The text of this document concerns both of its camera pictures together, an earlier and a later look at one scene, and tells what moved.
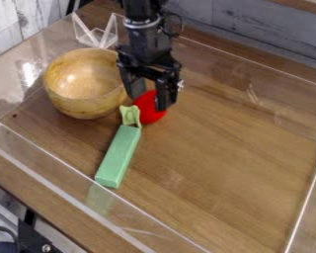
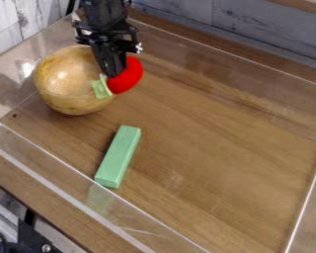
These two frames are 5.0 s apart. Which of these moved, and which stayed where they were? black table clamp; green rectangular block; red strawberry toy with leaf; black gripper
Moved: red strawberry toy with leaf; black gripper
Stayed: black table clamp; green rectangular block
